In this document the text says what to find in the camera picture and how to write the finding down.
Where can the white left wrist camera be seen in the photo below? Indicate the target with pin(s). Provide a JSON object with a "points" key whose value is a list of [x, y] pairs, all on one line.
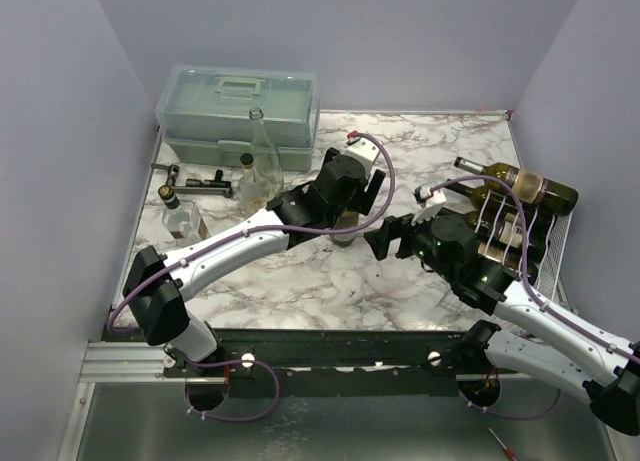
{"points": [[363, 150]]}

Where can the tall clear glass bottle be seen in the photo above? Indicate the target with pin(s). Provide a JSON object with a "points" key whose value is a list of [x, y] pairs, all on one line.
{"points": [[265, 152]]}

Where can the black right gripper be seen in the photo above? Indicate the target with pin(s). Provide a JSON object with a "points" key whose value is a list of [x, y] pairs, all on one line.
{"points": [[400, 237]]}

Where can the clear flat liquor bottle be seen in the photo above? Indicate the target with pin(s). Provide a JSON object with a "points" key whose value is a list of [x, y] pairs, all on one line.
{"points": [[182, 219]]}

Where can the red handled screwdriver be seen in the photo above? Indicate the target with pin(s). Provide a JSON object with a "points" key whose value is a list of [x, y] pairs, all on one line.
{"points": [[508, 452]]}

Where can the wine bottle on rack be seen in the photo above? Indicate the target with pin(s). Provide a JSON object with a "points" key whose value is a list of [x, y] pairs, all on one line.
{"points": [[530, 188], [480, 197]]}

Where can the translucent green storage box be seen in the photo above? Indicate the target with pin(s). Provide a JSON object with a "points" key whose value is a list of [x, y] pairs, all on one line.
{"points": [[203, 114]]}

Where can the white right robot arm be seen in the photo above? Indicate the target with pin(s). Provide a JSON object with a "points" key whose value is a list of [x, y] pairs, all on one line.
{"points": [[597, 367]]}

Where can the white wire wine rack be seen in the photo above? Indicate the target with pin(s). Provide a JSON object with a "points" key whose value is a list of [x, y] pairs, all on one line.
{"points": [[556, 239]]}

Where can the black metal pipe fitting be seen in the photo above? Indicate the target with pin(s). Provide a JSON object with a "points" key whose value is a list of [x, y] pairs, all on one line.
{"points": [[218, 186]]}

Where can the small clear black-capped bottle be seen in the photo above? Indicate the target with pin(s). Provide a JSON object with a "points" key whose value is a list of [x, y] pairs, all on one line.
{"points": [[256, 187]]}

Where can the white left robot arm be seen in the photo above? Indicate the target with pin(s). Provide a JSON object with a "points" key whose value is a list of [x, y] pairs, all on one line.
{"points": [[159, 286]]}

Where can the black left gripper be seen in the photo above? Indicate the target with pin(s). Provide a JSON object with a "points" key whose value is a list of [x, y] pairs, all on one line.
{"points": [[366, 193]]}

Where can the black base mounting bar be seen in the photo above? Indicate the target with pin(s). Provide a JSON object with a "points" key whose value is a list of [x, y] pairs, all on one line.
{"points": [[262, 364]]}

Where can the top wine bottle on rack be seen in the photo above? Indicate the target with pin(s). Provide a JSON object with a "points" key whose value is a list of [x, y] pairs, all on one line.
{"points": [[530, 188]]}

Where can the green wine bottle silver neck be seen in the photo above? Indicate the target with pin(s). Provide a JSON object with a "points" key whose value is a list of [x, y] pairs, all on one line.
{"points": [[349, 219]]}

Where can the green wine bottle tan label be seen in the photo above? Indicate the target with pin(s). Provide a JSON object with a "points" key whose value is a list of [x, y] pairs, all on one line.
{"points": [[511, 258]]}

